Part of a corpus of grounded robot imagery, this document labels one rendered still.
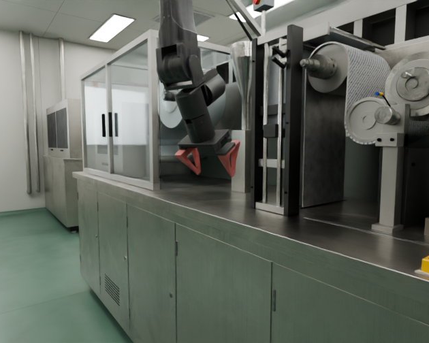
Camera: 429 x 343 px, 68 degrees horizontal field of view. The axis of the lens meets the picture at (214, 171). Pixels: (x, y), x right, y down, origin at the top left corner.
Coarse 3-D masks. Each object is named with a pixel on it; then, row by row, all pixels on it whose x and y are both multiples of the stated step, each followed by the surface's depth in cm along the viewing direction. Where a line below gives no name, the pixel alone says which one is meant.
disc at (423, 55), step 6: (414, 54) 75; (420, 54) 74; (426, 54) 73; (402, 60) 77; (408, 60) 76; (414, 60) 75; (396, 66) 78; (402, 66) 77; (390, 72) 79; (396, 72) 78; (390, 78) 79; (390, 84) 79; (390, 90) 79; (390, 96) 79; (390, 102) 80; (420, 108) 74; (426, 108) 73; (414, 114) 75; (420, 114) 74
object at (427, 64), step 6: (420, 60) 74; (426, 60) 73; (408, 66) 76; (414, 66) 75; (420, 66) 74; (426, 66) 73; (396, 78) 78; (396, 96) 78; (396, 102) 78; (402, 102) 77; (408, 102) 76; (414, 102) 75; (420, 102) 74; (426, 102) 73; (414, 108) 75
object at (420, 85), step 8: (408, 72) 74; (416, 72) 73; (424, 72) 71; (400, 80) 76; (408, 80) 75; (416, 80) 73; (424, 80) 72; (400, 88) 76; (408, 88) 75; (416, 88) 73; (424, 88) 72; (400, 96) 76; (408, 96) 74; (416, 96) 73; (424, 96) 73
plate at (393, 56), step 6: (420, 42) 103; (426, 42) 101; (396, 48) 109; (402, 48) 107; (408, 48) 106; (414, 48) 104; (420, 48) 103; (426, 48) 102; (378, 54) 114; (384, 54) 112; (390, 54) 110; (396, 54) 109; (402, 54) 107; (408, 54) 106; (390, 60) 110; (396, 60) 109; (390, 66) 111; (426, 132) 103
